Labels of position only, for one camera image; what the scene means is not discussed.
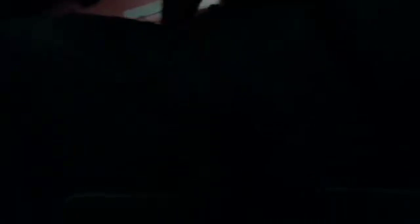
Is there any mesh pouch with orange zipper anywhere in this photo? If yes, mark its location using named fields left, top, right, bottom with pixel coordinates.
left=81, top=0, right=224, bottom=24

